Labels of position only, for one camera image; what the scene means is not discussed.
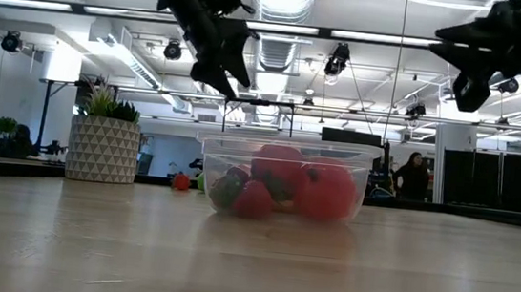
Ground grey horizontal pipe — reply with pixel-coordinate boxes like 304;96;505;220
38;76;521;134

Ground white building column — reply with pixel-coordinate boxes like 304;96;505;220
428;123;479;208

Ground clear plastic tupperware container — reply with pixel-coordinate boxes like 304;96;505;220
189;129;385;232

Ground black ceiling-mounted camera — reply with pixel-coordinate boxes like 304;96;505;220
161;37;184;63
322;40;353;79
405;101;428;120
0;29;25;55
495;76;521;97

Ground large red crinkled fruit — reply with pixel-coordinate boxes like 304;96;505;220
292;155;362;225

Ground round red fruit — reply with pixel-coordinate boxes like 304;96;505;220
247;141;308;203

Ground black vertical stand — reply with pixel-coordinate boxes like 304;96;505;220
36;80;52;158

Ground black partition panels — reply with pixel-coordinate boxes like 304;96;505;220
439;147;521;213

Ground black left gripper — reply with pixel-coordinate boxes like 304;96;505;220
148;0;264;102

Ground small potted background plant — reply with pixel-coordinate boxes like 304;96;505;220
0;115;20;138

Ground person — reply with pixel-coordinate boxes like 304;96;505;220
0;121;37;160
388;149;434;203

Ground green succulent plant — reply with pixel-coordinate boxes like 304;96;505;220
75;73;145;125

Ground silver ceiling duct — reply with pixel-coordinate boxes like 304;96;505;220
243;0;318;75

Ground black background monitor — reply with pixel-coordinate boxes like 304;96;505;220
321;126;385;149

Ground triangle-patterned planter pot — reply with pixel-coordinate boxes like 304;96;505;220
64;114;143;187

